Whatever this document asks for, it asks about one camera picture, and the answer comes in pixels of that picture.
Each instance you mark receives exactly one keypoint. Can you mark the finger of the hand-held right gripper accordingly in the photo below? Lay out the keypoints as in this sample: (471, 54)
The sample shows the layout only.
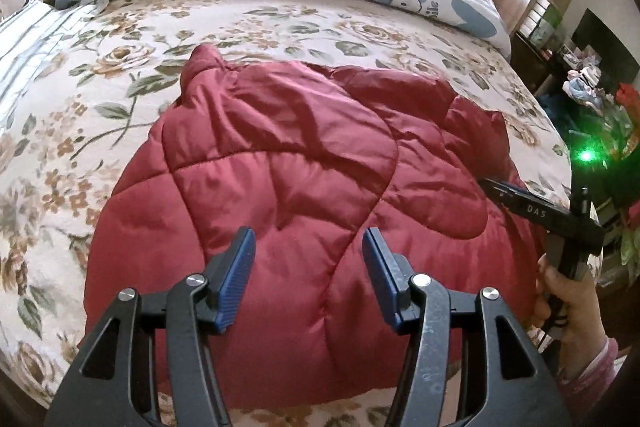
(505, 192)

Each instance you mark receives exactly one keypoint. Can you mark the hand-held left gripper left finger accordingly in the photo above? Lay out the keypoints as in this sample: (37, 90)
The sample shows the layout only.
(235, 277)

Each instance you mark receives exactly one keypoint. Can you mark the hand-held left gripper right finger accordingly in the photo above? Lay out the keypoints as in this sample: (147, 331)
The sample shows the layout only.
(377, 272)

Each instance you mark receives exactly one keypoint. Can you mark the red quilted jacket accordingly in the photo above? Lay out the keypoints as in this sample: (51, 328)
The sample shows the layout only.
(280, 167)

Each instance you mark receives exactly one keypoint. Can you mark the person's right forearm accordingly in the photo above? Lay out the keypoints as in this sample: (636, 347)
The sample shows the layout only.
(595, 362)

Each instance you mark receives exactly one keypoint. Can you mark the person's right hand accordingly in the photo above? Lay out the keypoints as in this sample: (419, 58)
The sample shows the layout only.
(575, 307)

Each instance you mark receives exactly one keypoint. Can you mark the pile of small clutter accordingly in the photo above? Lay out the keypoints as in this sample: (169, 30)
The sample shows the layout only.
(587, 82)

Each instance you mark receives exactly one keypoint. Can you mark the red cloth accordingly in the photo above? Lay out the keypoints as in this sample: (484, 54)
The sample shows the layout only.
(629, 99)

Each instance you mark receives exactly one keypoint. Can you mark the green and white boxes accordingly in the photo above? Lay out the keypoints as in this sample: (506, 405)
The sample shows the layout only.
(542, 22)

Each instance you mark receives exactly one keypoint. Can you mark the black screen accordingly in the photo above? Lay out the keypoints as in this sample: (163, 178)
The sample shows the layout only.
(610, 47)

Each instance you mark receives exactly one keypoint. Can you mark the floral bed sheet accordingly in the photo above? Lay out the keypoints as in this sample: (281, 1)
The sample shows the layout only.
(125, 67)

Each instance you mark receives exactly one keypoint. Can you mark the striped pillow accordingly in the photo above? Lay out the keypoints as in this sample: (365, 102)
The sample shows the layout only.
(35, 42)

